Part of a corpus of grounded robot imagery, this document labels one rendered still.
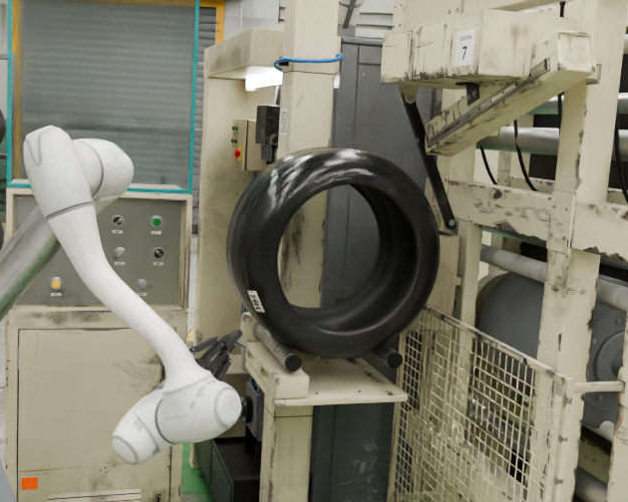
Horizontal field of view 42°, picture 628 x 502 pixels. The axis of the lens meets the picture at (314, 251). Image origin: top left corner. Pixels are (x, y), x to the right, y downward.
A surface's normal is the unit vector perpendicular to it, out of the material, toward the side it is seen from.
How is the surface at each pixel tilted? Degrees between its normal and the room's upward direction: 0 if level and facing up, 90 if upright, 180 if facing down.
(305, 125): 90
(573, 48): 72
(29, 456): 90
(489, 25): 90
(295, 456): 90
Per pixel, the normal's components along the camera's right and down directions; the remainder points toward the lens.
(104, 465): 0.29, 0.13
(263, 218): -0.44, -0.18
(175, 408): -0.55, 0.09
